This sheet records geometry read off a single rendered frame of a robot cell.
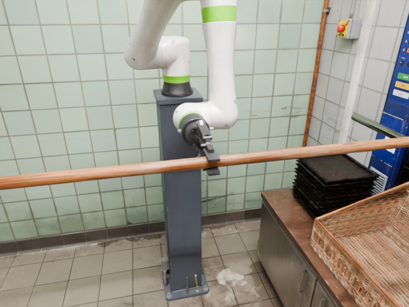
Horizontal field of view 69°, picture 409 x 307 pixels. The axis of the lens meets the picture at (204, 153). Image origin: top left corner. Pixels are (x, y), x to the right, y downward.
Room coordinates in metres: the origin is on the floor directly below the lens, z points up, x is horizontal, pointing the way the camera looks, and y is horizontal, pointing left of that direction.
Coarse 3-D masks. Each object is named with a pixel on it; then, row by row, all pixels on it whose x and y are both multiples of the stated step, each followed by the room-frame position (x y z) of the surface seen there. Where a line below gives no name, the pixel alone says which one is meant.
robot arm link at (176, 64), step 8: (160, 40) 1.30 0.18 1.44; (168, 40) 1.31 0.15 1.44; (176, 40) 1.32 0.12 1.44; (184, 40) 1.34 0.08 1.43; (168, 48) 1.29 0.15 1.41; (176, 48) 1.31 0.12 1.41; (184, 48) 1.33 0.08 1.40; (168, 56) 1.29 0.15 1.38; (176, 56) 1.31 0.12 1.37; (184, 56) 1.33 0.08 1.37; (168, 64) 1.31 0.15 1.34; (176, 64) 1.32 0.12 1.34; (184, 64) 1.33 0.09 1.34; (168, 72) 1.32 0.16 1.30; (176, 72) 1.32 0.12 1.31; (184, 72) 1.33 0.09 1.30; (168, 80) 1.33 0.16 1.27; (176, 80) 1.32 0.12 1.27; (184, 80) 1.33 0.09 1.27
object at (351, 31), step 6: (342, 18) 1.83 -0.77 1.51; (342, 24) 1.79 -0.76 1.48; (348, 24) 1.74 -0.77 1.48; (354, 24) 1.74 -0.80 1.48; (360, 24) 1.75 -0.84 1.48; (348, 30) 1.74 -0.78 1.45; (354, 30) 1.75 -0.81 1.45; (342, 36) 1.78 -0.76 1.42; (348, 36) 1.74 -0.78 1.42; (354, 36) 1.75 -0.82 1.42
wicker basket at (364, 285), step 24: (384, 192) 1.13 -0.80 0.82; (408, 192) 1.14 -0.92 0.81; (336, 216) 1.07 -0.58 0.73; (360, 216) 1.11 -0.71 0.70; (384, 216) 1.14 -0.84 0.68; (408, 216) 1.09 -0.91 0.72; (312, 240) 1.05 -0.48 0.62; (336, 240) 0.92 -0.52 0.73; (360, 240) 1.08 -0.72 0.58; (384, 240) 1.08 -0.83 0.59; (408, 240) 1.03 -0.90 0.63; (336, 264) 0.89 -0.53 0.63; (360, 264) 0.79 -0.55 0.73; (408, 264) 0.93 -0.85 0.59; (360, 288) 0.82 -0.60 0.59; (384, 288) 0.81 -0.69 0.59; (408, 288) 0.81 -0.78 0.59
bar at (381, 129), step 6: (354, 114) 1.15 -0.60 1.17; (354, 120) 1.13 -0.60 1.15; (360, 120) 1.10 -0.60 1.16; (366, 120) 1.08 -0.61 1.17; (366, 126) 1.07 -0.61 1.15; (372, 126) 1.04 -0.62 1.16; (378, 126) 1.02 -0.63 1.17; (384, 126) 1.00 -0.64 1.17; (378, 132) 1.01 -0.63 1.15; (384, 132) 0.98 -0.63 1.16; (390, 132) 0.96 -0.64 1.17; (396, 132) 0.94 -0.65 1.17
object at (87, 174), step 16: (336, 144) 0.76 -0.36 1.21; (352, 144) 0.76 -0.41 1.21; (368, 144) 0.77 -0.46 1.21; (384, 144) 0.77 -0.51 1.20; (400, 144) 0.79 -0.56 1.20; (176, 160) 0.66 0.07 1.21; (192, 160) 0.66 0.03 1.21; (224, 160) 0.68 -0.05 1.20; (240, 160) 0.68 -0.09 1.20; (256, 160) 0.69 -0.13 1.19; (272, 160) 0.70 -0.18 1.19; (16, 176) 0.58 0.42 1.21; (32, 176) 0.59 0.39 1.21; (48, 176) 0.59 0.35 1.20; (64, 176) 0.60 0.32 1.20; (80, 176) 0.60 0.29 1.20; (96, 176) 0.61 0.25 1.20; (112, 176) 0.62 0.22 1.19; (128, 176) 0.63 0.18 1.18
